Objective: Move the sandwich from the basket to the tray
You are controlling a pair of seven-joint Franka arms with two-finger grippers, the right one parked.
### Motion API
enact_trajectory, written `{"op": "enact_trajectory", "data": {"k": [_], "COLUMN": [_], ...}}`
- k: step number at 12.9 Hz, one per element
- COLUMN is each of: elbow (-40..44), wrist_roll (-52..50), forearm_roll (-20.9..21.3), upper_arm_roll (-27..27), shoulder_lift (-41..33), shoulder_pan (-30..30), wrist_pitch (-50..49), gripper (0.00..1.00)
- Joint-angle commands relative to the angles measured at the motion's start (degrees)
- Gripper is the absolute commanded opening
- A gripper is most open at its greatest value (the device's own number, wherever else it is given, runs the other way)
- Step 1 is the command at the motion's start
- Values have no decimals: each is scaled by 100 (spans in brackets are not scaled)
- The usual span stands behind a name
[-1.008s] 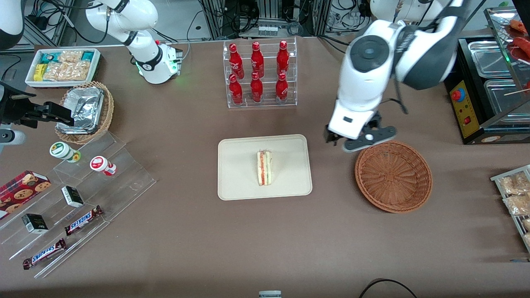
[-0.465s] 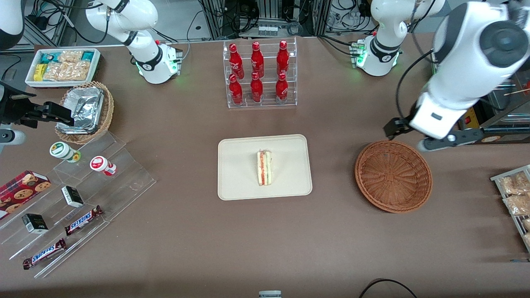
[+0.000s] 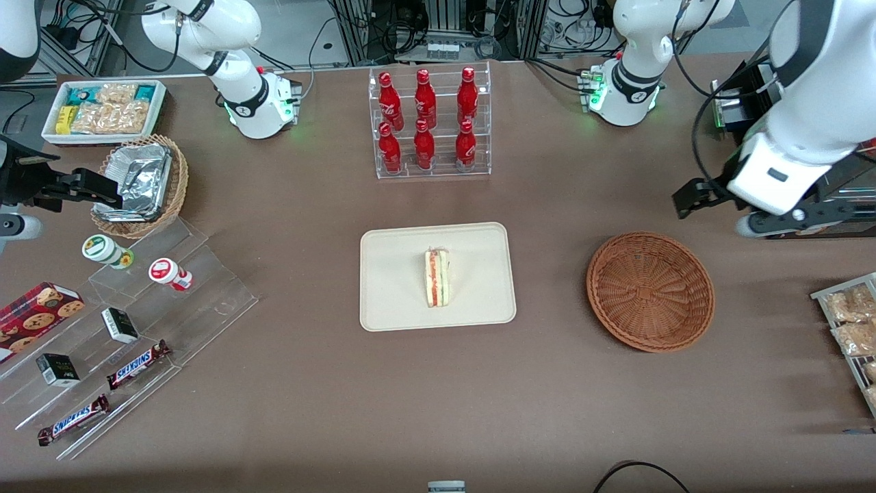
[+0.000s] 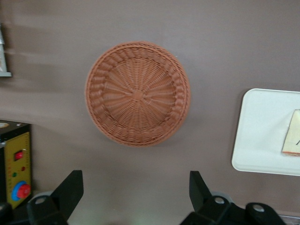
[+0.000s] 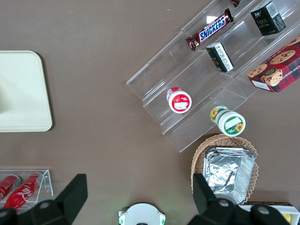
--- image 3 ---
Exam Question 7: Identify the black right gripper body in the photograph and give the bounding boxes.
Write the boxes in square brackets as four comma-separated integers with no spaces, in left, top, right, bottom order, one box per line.
[0,136,64,208]

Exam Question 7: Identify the triangular sandwich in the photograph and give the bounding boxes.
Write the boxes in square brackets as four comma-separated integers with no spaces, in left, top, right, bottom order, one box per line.
[424,247,452,309]

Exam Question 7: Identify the tan wicker basket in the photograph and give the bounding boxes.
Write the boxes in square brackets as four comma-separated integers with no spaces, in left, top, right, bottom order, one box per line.
[90,134,190,240]

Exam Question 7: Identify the brown round wicker basket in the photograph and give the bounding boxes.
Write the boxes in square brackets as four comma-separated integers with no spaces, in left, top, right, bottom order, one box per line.
[586,231,717,354]

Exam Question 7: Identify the cream plastic tray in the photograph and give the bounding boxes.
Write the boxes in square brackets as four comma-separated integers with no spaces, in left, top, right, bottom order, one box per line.
[359,221,517,333]

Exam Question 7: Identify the silver foil container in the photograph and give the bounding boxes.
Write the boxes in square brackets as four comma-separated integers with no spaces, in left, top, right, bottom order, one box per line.
[94,142,174,223]

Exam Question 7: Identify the white rectangular snack bin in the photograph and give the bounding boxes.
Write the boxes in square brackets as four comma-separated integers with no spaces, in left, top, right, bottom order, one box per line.
[41,79,168,147]

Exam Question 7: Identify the green lidded yogurt cup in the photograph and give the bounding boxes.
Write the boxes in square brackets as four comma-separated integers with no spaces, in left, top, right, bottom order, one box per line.
[81,233,135,270]

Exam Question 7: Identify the clear cracker bag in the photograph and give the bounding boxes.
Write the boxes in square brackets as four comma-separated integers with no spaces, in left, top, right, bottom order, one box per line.
[96,83,139,105]
[71,101,151,136]

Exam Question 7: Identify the black food warmer machine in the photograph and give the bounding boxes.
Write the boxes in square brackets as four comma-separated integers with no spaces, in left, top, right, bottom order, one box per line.
[710,58,876,240]

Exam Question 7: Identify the red lidded yogurt cup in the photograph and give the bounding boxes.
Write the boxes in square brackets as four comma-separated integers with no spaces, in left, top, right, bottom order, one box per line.
[148,257,194,293]

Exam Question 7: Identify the red cookie box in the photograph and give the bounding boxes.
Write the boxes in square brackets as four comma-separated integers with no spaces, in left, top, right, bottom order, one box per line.
[0,281,86,364]

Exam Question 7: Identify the small black box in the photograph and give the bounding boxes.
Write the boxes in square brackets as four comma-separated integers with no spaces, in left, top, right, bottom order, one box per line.
[35,353,81,389]
[101,307,140,344]

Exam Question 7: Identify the clear acrylic stepped display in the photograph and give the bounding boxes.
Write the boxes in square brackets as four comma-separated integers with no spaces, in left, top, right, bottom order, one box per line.
[0,217,260,462]

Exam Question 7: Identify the brown snickers bar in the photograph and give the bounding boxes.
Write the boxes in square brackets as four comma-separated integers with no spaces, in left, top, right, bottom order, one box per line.
[37,393,111,447]
[105,340,172,392]

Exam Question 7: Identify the clear acrylic bottle rack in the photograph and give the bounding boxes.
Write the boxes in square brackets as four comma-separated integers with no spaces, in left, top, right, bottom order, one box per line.
[368,61,492,180]

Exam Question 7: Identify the red cola bottle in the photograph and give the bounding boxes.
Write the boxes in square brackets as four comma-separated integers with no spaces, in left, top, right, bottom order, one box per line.
[456,66,479,126]
[378,71,405,131]
[413,119,436,171]
[414,68,438,129]
[378,122,403,174]
[454,120,478,170]

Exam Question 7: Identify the black cable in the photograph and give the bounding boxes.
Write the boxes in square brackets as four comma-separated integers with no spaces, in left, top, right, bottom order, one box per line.
[591,460,693,493]

